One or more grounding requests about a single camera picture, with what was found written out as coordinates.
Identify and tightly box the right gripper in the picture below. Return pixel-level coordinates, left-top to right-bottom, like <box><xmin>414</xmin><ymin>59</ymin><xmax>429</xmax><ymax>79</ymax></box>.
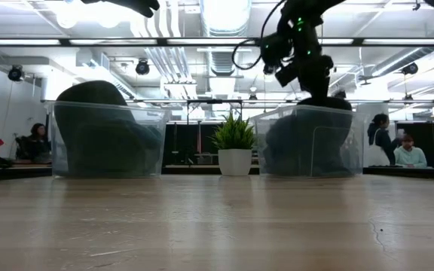
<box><xmin>275</xmin><ymin>52</ymin><xmax>335</xmax><ymax>100</ymax></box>

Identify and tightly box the dark navy cap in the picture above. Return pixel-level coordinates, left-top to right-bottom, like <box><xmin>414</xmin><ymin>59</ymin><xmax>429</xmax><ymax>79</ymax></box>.
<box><xmin>264</xmin><ymin>112</ymin><xmax>356</xmax><ymax>177</ymax></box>

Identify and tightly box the grey-green washed cap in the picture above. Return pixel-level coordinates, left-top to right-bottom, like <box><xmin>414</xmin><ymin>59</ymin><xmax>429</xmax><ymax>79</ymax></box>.
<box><xmin>68</xmin><ymin>119</ymin><xmax>162</xmax><ymax>177</ymax></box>

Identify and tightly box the dark denim cap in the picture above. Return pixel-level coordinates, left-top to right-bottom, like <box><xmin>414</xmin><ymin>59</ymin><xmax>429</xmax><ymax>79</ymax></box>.
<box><xmin>53</xmin><ymin>79</ymin><xmax>137</xmax><ymax>176</ymax></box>

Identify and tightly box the white LED light bar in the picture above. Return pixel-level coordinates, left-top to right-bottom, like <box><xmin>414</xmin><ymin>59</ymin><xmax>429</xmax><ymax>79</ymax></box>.
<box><xmin>0</xmin><ymin>38</ymin><xmax>62</xmax><ymax>46</ymax></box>
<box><xmin>167</xmin><ymin>37</ymin><xmax>258</xmax><ymax>45</ymax></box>
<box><xmin>363</xmin><ymin>38</ymin><xmax>434</xmax><ymax>46</ymax></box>
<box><xmin>316</xmin><ymin>38</ymin><xmax>354</xmax><ymax>45</ymax></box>
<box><xmin>69</xmin><ymin>38</ymin><xmax>158</xmax><ymax>46</ymax></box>

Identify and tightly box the person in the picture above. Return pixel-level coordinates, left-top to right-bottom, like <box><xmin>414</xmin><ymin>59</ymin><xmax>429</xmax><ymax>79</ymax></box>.
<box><xmin>393</xmin><ymin>134</ymin><xmax>428</xmax><ymax>169</ymax></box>
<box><xmin>366</xmin><ymin>113</ymin><xmax>401</xmax><ymax>166</ymax></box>
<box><xmin>15</xmin><ymin>123</ymin><xmax>52</xmax><ymax>165</ymax></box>

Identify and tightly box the clear plastic bin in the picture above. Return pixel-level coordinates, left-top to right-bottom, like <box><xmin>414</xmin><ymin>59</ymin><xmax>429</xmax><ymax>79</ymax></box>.
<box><xmin>44</xmin><ymin>99</ymin><xmax>171</xmax><ymax>179</ymax></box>
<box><xmin>249</xmin><ymin>104</ymin><xmax>367</xmax><ymax>178</ymax></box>

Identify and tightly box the white bag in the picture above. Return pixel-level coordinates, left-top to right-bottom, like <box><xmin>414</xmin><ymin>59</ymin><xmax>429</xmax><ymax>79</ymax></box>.
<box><xmin>367</xmin><ymin>145</ymin><xmax>391</xmax><ymax>167</ymax></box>

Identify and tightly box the black ceiling spotlight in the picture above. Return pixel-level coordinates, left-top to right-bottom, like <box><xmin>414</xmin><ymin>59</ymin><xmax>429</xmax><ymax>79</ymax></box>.
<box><xmin>135</xmin><ymin>59</ymin><xmax>151</xmax><ymax>76</ymax></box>
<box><xmin>401</xmin><ymin>62</ymin><xmax>420</xmax><ymax>76</ymax></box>
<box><xmin>7</xmin><ymin>64</ymin><xmax>25</xmax><ymax>82</ymax></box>

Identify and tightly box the artificial plant in white pot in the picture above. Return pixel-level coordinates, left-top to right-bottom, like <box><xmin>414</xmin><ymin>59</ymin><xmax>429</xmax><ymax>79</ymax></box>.
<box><xmin>209</xmin><ymin>112</ymin><xmax>258</xmax><ymax>177</ymax></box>

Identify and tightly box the black partition panel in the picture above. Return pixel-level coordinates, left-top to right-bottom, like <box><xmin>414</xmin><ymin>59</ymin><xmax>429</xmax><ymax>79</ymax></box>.
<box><xmin>163</xmin><ymin>123</ymin><xmax>222</xmax><ymax>166</ymax></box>

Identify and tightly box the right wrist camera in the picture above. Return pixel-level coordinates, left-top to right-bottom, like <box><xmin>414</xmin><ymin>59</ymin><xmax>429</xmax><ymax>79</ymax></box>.
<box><xmin>260</xmin><ymin>32</ymin><xmax>295</xmax><ymax>75</ymax></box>

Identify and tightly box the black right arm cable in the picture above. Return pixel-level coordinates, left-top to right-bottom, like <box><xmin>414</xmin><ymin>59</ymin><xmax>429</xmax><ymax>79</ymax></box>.
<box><xmin>231</xmin><ymin>0</ymin><xmax>289</xmax><ymax>72</ymax></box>

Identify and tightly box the silver ventilation duct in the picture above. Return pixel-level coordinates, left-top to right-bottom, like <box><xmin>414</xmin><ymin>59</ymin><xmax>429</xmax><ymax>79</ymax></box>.
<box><xmin>200</xmin><ymin>0</ymin><xmax>254</xmax><ymax>38</ymax></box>

